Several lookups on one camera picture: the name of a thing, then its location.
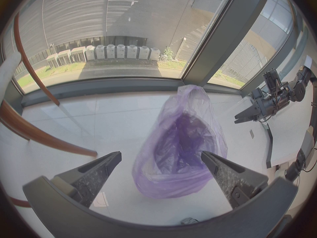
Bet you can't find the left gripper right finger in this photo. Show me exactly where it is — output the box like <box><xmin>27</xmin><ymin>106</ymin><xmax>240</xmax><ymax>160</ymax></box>
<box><xmin>201</xmin><ymin>151</ymin><xmax>269</xmax><ymax>209</ymax></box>

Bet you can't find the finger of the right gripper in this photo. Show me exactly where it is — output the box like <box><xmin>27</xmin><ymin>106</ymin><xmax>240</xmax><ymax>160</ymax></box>
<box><xmin>235</xmin><ymin>114</ymin><xmax>258</xmax><ymax>124</ymax></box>
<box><xmin>234</xmin><ymin>105</ymin><xmax>256</xmax><ymax>121</ymax></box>

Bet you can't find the white chair with wooden legs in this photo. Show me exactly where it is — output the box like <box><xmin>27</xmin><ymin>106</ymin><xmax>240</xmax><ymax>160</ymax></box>
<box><xmin>0</xmin><ymin>11</ymin><xmax>97</xmax><ymax>208</ymax></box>

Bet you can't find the purple plastic bag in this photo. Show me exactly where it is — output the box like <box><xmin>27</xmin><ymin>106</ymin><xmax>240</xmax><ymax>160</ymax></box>
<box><xmin>132</xmin><ymin>84</ymin><xmax>228</xmax><ymax>199</ymax></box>

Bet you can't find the window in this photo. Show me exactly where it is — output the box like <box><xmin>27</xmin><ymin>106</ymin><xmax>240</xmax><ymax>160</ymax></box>
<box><xmin>0</xmin><ymin>0</ymin><xmax>301</xmax><ymax>108</ymax></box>

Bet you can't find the white trash bin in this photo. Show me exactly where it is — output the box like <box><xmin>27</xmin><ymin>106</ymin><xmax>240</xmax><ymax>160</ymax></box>
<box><xmin>139</xmin><ymin>113</ymin><xmax>221</xmax><ymax>195</ymax></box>

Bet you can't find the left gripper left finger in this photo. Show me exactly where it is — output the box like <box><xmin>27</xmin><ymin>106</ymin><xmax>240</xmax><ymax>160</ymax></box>
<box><xmin>53</xmin><ymin>151</ymin><xmax>122</xmax><ymax>207</ymax></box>

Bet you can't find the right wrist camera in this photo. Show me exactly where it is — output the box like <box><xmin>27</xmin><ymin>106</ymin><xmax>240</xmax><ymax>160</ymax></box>
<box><xmin>251</xmin><ymin>88</ymin><xmax>263</xmax><ymax>101</ymax></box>

